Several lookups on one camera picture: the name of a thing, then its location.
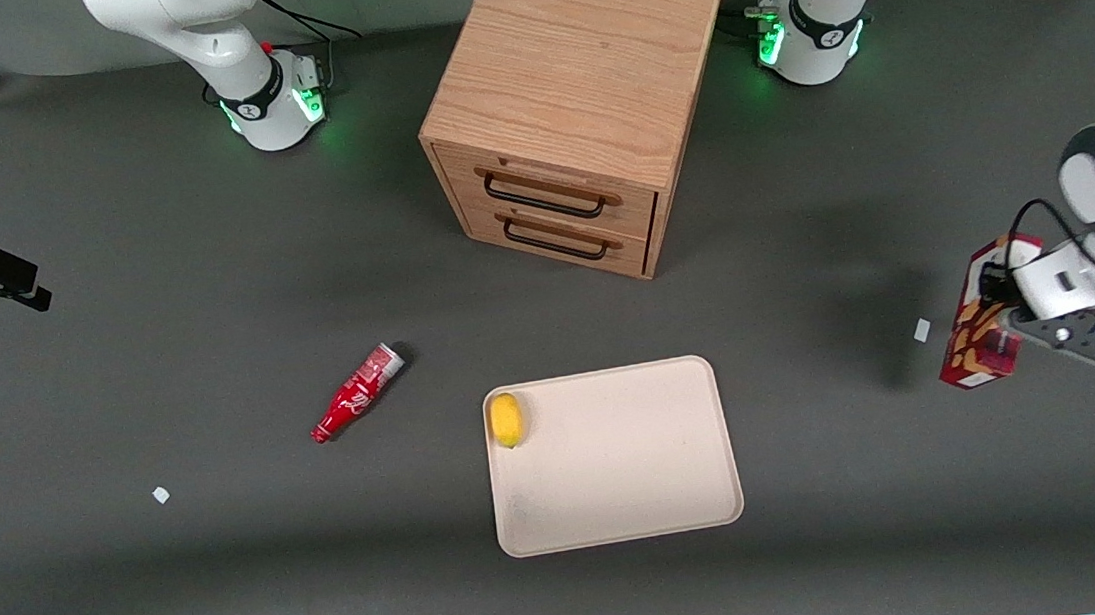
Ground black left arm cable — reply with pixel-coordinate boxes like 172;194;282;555
986;88;1095;315

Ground wooden drawer cabinet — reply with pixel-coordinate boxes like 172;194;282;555
405;0;753;302

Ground red cola bottle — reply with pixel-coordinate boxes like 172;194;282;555
302;340;413;447

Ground red cookie box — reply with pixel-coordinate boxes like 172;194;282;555
926;231;1059;394

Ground wooden drawer front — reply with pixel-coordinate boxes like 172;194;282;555
434;124;663;259
460;182;659;293

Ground black metal drawer handle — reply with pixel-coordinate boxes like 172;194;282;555
501;208;611;271
481;162;607;230

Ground yellow lemon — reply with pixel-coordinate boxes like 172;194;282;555
487;390;527;451

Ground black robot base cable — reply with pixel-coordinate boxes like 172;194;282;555
258;0;363;51

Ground beige plastic tray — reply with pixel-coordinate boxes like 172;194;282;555
479;351;748;561

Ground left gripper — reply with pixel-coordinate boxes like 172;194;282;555
975;235;1095;329

